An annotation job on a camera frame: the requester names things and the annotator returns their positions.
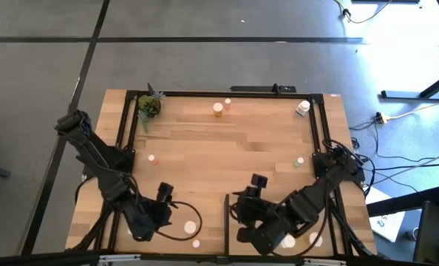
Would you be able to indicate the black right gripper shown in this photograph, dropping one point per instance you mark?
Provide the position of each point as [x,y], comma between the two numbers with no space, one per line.
[254,208]

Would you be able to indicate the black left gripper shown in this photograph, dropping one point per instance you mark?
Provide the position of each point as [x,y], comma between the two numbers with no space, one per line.
[147,216]

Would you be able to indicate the large orange pill bottle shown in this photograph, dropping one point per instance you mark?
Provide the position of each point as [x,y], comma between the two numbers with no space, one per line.
[315,239]
[218,109]
[190,227]

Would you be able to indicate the large white medicine bottle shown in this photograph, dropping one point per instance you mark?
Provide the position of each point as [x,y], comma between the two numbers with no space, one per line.
[288,242]

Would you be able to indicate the small pink pill bottle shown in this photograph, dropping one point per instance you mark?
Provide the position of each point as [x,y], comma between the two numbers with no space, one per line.
[152,159]
[196,243]
[227,103]

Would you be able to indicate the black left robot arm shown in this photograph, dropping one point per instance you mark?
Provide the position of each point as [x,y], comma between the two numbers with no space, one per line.
[94,155]

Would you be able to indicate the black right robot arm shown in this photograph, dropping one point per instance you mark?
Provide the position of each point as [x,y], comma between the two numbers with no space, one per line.
[308,203]

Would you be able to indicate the potted green succulent plant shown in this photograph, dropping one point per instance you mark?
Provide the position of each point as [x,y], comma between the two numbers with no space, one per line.
[149,106]

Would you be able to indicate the white bottle blue label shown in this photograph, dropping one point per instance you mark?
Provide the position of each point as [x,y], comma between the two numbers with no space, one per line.
[303,108]

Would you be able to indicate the white paper sheet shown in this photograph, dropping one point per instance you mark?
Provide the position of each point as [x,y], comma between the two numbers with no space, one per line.
[387,225]

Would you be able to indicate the black diagonal bar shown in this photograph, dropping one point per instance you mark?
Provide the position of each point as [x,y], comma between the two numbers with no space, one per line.
[404,202]

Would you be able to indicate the black computer case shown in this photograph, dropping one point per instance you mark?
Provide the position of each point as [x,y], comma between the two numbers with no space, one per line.
[435,236]

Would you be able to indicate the black floor stand base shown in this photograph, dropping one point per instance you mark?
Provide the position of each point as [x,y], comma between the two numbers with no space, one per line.
[408,95]

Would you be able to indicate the silver corner bracket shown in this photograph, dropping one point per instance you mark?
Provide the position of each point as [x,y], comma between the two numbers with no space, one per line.
[119,258]
[324,262]

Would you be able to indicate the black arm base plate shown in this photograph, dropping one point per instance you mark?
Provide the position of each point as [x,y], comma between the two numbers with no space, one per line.
[320,162]
[129,159]

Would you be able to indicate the black table frame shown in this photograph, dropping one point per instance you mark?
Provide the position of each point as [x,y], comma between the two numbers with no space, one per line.
[223,94]

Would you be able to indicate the black camera bracket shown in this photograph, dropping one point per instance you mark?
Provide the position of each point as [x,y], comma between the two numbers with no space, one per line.
[256,88]

